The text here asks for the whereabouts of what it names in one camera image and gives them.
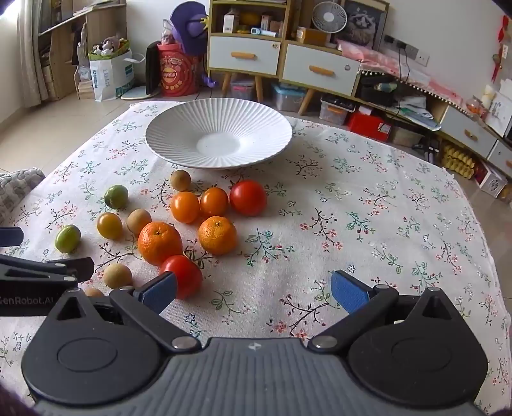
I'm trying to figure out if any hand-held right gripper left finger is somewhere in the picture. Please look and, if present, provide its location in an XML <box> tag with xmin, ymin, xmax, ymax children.
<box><xmin>44</xmin><ymin>272</ymin><xmax>203</xmax><ymax>353</ymax></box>

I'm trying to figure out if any white curtain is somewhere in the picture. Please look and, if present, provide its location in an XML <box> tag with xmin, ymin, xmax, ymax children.
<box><xmin>16</xmin><ymin>0</ymin><xmax>51</xmax><ymax>107</ymax></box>

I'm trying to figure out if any mandarin orange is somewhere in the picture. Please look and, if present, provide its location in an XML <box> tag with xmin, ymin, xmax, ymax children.
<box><xmin>198</xmin><ymin>216</ymin><xmax>238</xmax><ymax>256</ymax></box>
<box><xmin>138</xmin><ymin>221</ymin><xmax>183</xmax><ymax>266</ymax></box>

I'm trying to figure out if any wooden cabinet with white drawer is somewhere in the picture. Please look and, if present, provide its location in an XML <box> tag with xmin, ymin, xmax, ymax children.
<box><xmin>207</xmin><ymin>0</ymin><xmax>289</xmax><ymax>102</ymax></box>
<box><xmin>280</xmin><ymin>0</ymin><xmax>364</xmax><ymax>116</ymax></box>

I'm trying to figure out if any low wooden media cabinet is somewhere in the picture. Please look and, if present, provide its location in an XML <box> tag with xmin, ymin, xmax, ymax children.
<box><xmin>354</xmin><ymin>64</ymin><xmax>512</xmax><ymax>179</ymax></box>

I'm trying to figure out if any floral tablecloth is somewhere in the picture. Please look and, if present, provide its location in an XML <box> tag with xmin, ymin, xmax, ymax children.
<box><xmin>0</xmin><ymin>101</ymin><xmax>505</xmax><ymax>414</ymax></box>

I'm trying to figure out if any red tomato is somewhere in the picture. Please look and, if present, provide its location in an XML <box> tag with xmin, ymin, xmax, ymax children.
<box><xmin>160</xmin><ymin>255</ymin><xmax>203</xmax><ymax>300</ymax></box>
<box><xmin>229</xmin><ymin>180</ymin><xmax>268</xmax><ymax>217</ymax></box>

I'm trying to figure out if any white ribbed plate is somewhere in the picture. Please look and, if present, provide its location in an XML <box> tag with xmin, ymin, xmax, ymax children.
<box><xmin>145</xmin><ymin>98</ymin><xmax>293</xmax><ymax>169</ymax></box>

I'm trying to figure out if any black panel on white base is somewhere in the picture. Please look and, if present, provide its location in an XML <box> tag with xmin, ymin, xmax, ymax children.
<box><xmin>120</xmin><ymin>40</ymin><xmax>163</xmax><ymax>100</ymax></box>

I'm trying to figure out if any yellow bumpy package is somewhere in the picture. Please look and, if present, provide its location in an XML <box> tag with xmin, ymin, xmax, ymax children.
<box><xmin>442</xmin><ymin>144</ymin><xmax>476</xmax><ymax>177</ymax></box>

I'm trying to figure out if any white paper bag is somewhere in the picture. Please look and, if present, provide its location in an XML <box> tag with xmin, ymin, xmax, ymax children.
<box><xmin>88</xmin><ymin>48</ymin><xmax>145</xmax><ymax>102</ymax></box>

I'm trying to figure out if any blue lid storage box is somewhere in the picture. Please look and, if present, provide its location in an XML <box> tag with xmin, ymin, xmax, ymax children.
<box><xmin>272</xmin><ymin>82</ymin><xmax>307</xmax><ymax>113</ymax></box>

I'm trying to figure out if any white desk fan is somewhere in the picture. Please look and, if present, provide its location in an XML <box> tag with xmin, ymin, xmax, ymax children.
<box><xmin>312</xmin><ymin>1</ymin><xmax>348</xmax><ymax>41</ymax></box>

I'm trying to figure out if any clear plastic storage box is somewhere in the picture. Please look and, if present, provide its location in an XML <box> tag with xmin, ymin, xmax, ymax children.
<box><xmin>230</xmin><ymin>78</ymin><xmax>257</xmax><ymax>101</ymax></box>

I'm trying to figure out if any red cardboard box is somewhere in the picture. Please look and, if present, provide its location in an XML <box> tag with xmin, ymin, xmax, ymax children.
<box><xmin>347</xmin><ymin>112</ymin><xmax>393</xmax><ymax>141</ymax></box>

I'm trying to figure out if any red wall decoration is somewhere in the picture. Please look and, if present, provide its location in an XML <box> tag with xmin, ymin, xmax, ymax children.
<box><xmin>492</xmin><ymin>16</ymin><xmax>510</xmax><ymax>83</ymax></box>

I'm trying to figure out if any wooden bookshelf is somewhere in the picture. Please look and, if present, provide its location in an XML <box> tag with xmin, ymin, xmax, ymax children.
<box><xmin>38</xmin><ymin>0</ymin><xmax>128</xmax><ymax>100</ymax></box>

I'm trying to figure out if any framed cat picture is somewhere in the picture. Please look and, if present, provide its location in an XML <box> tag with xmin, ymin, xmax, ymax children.
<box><xmin>334</xmin><ymin>0</ymin><xmax>389</xmax><ymax>51</ymax></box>

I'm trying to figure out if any brown cardboard box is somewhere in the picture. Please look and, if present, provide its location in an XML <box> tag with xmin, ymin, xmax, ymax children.
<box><xmin>296</xmin><ymin>26</ymin><xmax>332</xmax><ymax>45</ymax></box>

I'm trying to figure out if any black lid storage box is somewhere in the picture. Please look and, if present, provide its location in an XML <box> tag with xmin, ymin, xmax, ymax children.
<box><xmin>320</xmin><ymin>96</ymin><xmax>356</xmax><ymax>125</ymax></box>

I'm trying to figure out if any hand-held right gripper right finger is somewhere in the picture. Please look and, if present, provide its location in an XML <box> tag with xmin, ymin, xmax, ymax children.
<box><xmin>307</xmin><ymin>271</ymin><xmax>468</xmax><ymax>353</ymax></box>

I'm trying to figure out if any glass jar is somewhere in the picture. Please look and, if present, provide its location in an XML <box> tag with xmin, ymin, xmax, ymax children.
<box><xmin>466</xmin><ymin>95</ymin><xmax>487</xmax><ymax>120</ymax></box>

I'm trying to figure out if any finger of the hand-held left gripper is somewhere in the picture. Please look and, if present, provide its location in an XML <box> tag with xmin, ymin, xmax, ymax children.
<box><xmin>0</xmin><ymin>255</ymin><xmax>95</xmax><ymax>284</ymax></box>
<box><xmin>0</xmin><ymin>227</ymin><xmax>25</xmax><ymax>247</ymax></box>

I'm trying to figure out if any purple plush hat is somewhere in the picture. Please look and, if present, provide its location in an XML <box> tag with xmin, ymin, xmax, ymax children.
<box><xmin>169</xmin><ymin>1</ymin><xmax>211</xmax><ymax>57</ymax></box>

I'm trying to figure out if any white patterned box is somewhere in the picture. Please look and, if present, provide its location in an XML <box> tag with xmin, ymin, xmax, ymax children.
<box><xmin>478</xmin><ymin>164</ymin><xmax>508</xmax><ymax>198</ymax></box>

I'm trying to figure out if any pink cloth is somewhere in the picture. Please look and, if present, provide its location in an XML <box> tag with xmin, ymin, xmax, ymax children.
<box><xmin>336</xmin><ymin>38</ymin><xmax>460</xmax><ymax>102</ymax></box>

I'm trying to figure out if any grey power strip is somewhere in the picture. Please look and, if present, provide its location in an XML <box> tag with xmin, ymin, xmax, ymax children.
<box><xmin>384</xmin><ymin>35</ymin><xmax>419</xmax><ymax>59</ymax></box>

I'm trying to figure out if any grey quilted blanket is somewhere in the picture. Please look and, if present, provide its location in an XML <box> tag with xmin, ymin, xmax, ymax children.
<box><xmin>0</xmin><ymin>169</ymin><xmax>46</xmax><ymax>227</ymax></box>

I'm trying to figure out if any grey plush toy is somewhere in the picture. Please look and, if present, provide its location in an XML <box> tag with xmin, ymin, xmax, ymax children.
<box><xmin>91</xmin><ymin>36</ymin><xmax>129</xmax><ymax>57</ymax></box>

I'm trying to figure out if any red printed bag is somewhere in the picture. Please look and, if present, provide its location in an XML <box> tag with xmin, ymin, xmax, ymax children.
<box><xmin>157</xmin><ymin>42</ymin><xmax>199</xmax><ymax>97</ymax></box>

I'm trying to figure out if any orange tomato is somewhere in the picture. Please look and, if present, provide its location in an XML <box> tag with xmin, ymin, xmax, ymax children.
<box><xmin>199</xmin><ymin>187</ymin><xmax>229</xmax><ymax>217</ymax></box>
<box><xmin>170</xmin><ymin>191</ymin><xmax>201</xmax><ymax>224</ymax></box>

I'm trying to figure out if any yellow-green tomato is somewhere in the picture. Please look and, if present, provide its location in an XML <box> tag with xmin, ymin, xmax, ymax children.
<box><xmin>96</xmin><ymin>212</ymin><xmax>123</xmax><ymax>241</ymax></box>

